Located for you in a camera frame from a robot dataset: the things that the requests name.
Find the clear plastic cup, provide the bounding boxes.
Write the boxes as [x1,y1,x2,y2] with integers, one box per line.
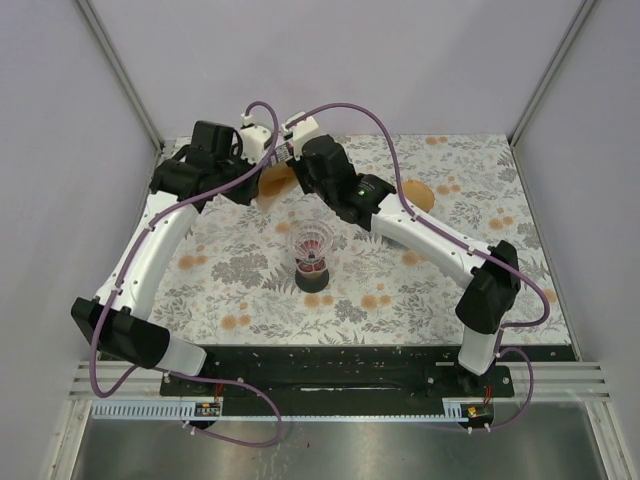
[287,221,334,266]

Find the brown paper coffee filter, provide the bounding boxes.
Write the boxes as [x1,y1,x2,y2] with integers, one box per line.
[402,179,435,213]

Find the coffee filter paper box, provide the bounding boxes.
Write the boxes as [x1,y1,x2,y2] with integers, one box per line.
[268,142,294,165]

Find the brown bottle red cap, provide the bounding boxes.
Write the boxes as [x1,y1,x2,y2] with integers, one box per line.
[295,257,330,294]

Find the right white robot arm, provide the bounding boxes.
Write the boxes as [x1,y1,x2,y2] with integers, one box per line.
[285,134,521,396]

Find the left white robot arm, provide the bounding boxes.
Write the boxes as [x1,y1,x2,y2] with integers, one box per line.
[71,117,277,395]

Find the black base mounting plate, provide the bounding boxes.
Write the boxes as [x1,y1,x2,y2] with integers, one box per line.
[160,346,514,417]

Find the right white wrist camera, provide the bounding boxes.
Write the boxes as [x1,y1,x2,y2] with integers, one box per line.
[280,111,322,157]

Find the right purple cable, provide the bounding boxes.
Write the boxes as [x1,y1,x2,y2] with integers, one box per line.
[287,102,554,432]

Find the purple cable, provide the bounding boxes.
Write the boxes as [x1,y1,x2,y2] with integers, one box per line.
[89,101,285,447]
[287,102,554,432]

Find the left aluminium frame post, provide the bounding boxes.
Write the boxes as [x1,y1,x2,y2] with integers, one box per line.
[73,0,165,153]

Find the aluminium frame post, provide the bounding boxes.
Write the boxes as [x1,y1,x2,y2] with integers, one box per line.
[507,0,600,149]
[73,0,165,153]

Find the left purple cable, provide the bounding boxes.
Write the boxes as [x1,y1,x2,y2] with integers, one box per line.
[89,101,285,447]

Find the white slotted cable duct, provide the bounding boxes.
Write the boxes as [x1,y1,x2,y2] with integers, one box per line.
[91,400,222,421]

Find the right aluminium frame post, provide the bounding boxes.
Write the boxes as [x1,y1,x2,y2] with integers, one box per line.
[507,0,600,149]

